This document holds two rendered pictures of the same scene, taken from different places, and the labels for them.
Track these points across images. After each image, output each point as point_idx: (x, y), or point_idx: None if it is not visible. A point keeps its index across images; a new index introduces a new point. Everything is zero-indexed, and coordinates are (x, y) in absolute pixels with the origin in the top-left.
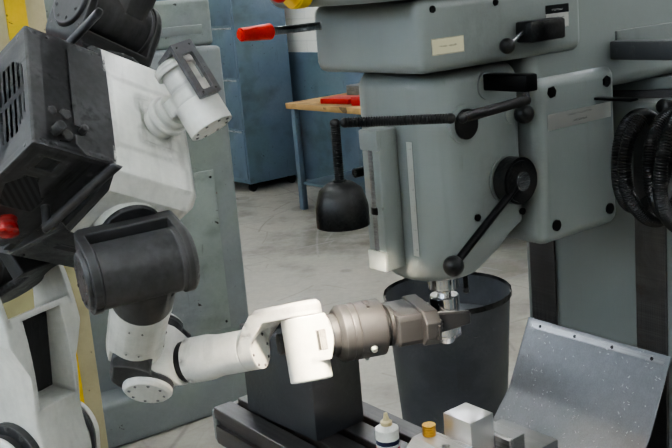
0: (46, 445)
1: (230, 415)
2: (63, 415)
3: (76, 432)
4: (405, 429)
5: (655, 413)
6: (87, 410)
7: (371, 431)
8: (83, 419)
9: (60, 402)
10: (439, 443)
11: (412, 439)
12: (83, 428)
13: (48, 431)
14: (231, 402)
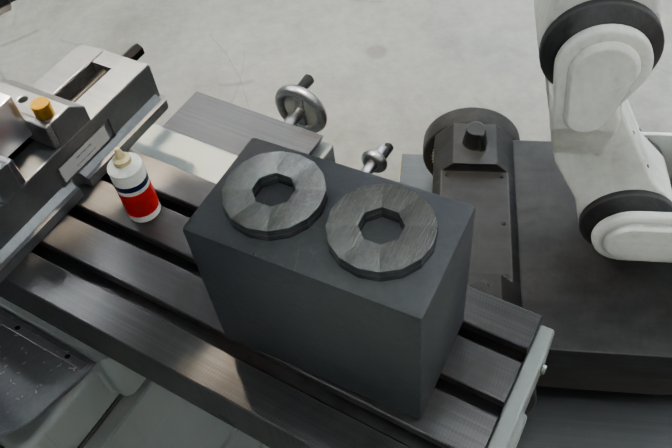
0: None
1: (484, 294)
2: None
3: (544, 14)
4: (143, 325)
5: None
6: (574, 37)
7: (201, 304)
8: (548, 15)
9: None
10: (31, 101)
11: (69, 105)
12: (545, 22)
13: None
14: (521, 341)
